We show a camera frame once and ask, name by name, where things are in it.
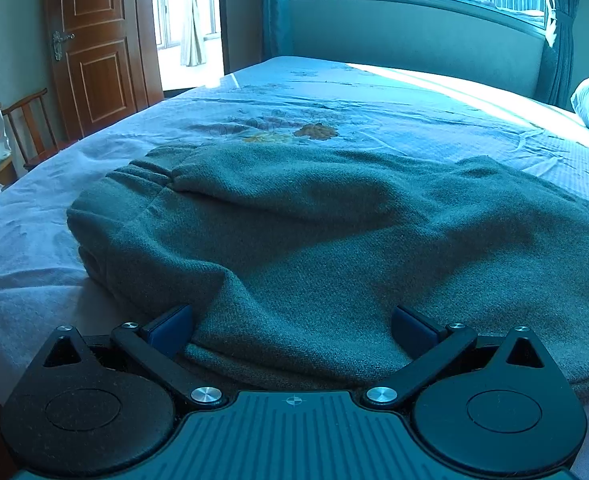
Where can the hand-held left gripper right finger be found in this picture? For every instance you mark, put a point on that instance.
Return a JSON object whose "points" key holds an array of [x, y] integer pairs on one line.
{"points": [[412, 333]]}

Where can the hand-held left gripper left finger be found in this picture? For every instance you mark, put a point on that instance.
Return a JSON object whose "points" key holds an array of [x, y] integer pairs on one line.
{"points": [[170, 334]]}

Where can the green knit pants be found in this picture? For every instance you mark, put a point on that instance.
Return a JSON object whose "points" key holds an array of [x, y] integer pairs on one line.
{"points": [[324, 240]]}

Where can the bed with floral sheet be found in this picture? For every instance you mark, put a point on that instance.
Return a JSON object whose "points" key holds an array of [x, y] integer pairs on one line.
{"points": [[334, 100]]}

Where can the brown wooden door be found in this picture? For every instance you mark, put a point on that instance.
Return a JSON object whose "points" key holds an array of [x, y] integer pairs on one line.
{"points": [[92, 45]]}

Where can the pale balcony curtain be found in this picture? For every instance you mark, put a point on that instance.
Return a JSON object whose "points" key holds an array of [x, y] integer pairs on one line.
{"points": [[193, 15]]}

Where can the dark teal curtain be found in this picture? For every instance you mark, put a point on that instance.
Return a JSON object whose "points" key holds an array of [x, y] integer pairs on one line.
{"points": [[562, 40], [276, 10]]}

